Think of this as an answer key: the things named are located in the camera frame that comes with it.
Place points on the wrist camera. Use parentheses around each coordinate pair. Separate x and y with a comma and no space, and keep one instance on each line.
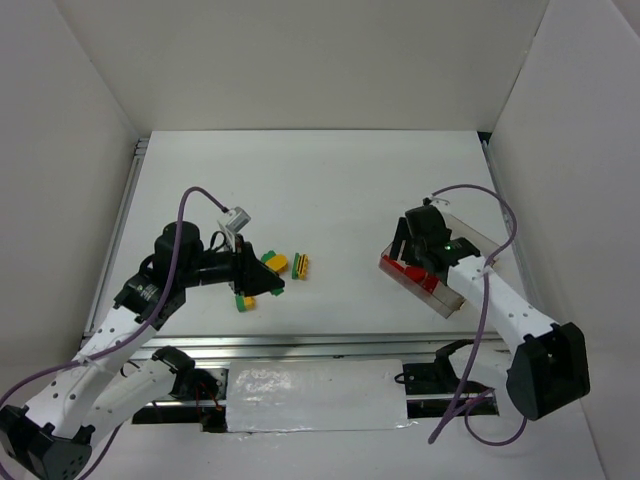
(231,223)
(434,200)

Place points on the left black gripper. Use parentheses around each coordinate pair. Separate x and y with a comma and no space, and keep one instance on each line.
(240,270)

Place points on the red square lego brick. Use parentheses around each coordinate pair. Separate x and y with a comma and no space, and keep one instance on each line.
(391,267)

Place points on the small green lego brick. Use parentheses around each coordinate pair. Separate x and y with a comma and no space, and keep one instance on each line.
(239,302)

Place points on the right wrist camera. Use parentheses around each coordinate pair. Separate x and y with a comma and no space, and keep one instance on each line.
(434,200)

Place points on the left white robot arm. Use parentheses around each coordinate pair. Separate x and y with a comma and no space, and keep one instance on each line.
(53,435)

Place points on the yellow rounded lego piece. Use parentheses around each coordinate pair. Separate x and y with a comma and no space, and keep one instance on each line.
(278,263)

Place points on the yellow striped lego plate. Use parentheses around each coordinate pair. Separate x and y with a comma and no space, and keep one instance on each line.
(302,266)

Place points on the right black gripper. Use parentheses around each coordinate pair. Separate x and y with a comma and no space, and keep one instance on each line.
(417,255)

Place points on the green lego plate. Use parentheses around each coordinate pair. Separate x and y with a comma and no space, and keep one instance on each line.
(296,263)

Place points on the green lego under yellow dome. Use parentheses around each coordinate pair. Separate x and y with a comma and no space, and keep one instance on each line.
(268,257)

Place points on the red rounded lego piece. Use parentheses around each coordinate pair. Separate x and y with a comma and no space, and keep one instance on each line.
(421,278)

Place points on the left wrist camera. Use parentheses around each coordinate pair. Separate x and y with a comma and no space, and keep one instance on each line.
(231,223)

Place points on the white taped cover panel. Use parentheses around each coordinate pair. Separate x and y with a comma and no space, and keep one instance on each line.
(338,395)

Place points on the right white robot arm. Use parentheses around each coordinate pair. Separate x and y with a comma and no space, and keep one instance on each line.
(549,367)

